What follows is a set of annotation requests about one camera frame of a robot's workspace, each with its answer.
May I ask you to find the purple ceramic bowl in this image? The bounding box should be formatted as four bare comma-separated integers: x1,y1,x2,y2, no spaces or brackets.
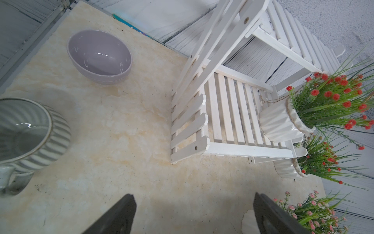
67,30,132,85

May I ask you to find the white wooden slatted rack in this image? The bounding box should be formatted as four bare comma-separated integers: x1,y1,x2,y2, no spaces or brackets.
170,1,345,164

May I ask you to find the striped grey ceramic mug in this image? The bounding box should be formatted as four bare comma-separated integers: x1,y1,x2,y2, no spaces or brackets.
1,97,72,198

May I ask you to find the red flower potted plant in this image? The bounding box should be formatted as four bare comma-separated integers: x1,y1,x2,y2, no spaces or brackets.
259,58,374,143

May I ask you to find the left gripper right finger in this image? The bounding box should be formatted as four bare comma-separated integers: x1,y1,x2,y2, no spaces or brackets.
253,192,310,234

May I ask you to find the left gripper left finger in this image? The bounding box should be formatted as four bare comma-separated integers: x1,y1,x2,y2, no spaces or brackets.
83,194,137,234

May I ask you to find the pink flower potted plant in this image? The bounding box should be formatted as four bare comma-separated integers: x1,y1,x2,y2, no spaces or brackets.
241,191,357,234

